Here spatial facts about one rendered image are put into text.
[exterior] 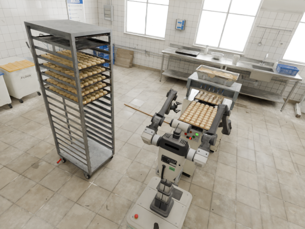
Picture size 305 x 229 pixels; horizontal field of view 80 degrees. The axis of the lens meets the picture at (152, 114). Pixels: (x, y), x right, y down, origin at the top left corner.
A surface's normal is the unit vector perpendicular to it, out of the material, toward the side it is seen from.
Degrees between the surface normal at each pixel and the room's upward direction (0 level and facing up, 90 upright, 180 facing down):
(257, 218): 0
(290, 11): 90
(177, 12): 90
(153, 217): 0
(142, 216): 0
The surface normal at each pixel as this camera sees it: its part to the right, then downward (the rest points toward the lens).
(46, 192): 0.10, -0.84
